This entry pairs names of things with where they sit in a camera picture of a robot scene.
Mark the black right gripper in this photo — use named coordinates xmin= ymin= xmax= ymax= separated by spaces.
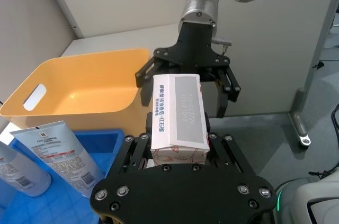
xmin=135 ymin=21 xmax=242 ymax=119

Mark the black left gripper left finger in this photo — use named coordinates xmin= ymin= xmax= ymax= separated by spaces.
xmin=108 ymin=112 xmax=155 ymax=180

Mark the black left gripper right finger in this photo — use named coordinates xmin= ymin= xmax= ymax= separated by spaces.
xmin=204 ymin=112 xmax=260 ymax=178

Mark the white printed carton box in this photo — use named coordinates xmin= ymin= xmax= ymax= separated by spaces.
xmin=150 ymin=74 xmax=210 ymax=166

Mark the blue plastic crate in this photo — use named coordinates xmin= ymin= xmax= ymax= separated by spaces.
xmin=0 ymin=128 xmax=127 ymax=224

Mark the white flat cosmetic tube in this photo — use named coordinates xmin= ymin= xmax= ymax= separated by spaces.
xmin=9 ymin=120 xmax=105 ymax=199

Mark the grey partition with metal foot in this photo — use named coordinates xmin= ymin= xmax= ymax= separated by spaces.
xmin=152 ymin=0 xmax=339 ymax=151

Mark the yellow plastic bin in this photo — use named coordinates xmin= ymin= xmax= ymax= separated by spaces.
xmin=0 ymin=48 xmax=152 ymax=136

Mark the white round bottle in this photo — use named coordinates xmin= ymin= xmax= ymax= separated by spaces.
xmin=0 ymin=140 xmax=52 ymax=198

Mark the pale grey partition panel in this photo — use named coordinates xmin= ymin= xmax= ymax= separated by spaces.
xmin=0 ymin=0 xmax=85 ymax=103

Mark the silver cable plug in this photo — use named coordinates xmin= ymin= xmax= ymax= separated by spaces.
xmin=211 ymin=37 xmax=233 ymax=53

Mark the black floor cable with connector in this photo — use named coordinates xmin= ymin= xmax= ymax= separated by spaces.
xmin=308 ymin=165 xmax=339 ymax=180

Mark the black looped floor cable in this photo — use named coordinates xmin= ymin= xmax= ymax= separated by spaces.
xmin=330 ymin=106 xmax=339 ymax=132

